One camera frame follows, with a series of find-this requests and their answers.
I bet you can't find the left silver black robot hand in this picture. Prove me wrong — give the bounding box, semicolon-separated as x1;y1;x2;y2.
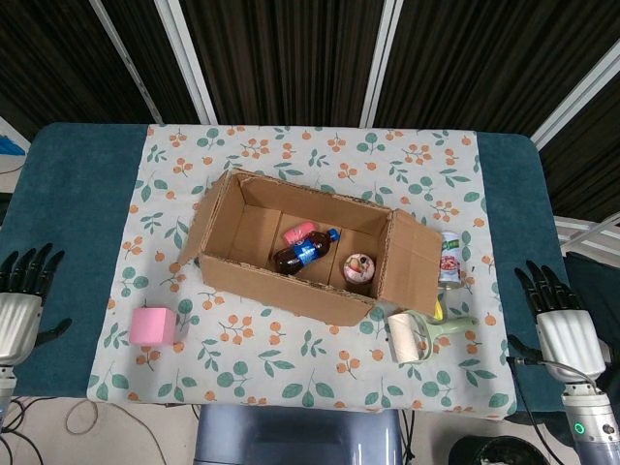
0;242;74;367

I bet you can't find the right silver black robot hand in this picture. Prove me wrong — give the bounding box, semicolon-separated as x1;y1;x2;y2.
506;260;606;384

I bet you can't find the brown cardboard box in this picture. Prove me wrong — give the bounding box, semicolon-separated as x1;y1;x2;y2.
177;168;445;326

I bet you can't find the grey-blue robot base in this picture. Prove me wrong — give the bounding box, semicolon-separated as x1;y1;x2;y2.
193;404;406;465

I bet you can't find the round pink-lidded jar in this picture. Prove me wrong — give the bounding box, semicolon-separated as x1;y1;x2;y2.
343;253;377;287

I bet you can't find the dark cloth-covered object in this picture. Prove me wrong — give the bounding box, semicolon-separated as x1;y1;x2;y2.
564;251;620;350

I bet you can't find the black waste bin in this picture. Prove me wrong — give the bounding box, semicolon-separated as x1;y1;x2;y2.
448;434;551;465

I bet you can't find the pink foam cube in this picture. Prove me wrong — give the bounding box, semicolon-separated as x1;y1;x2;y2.
130;306;178;347

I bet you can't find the teal table cover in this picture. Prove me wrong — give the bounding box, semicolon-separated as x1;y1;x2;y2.
0;121;595;416

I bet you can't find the white can red fruit print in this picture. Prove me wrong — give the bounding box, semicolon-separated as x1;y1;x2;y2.
438;231;461;290

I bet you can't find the green lint roller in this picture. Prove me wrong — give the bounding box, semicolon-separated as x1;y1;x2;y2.
387;309;479;365

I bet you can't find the blue and white object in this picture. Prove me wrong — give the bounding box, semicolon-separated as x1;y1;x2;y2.
0;115;30;159

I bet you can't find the floral leaf print tablecloth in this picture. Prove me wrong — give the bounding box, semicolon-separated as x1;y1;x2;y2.
85;124;517;419

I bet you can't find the dark cola bottle blue label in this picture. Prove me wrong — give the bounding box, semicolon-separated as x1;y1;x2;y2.
271;227;341;277

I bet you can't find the small pink roll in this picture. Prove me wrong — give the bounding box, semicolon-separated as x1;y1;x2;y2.
283;221;317;244

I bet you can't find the right hand black cable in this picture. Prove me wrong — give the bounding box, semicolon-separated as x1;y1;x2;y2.
506;356;602;465

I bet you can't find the white metal rail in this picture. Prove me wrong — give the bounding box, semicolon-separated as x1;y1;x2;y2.
554;215;620;253

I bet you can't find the white window frame bar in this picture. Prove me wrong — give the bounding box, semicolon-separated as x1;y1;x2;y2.
89;0;164;125
530;47;620;149
360;0;404;129
154;0;218;126

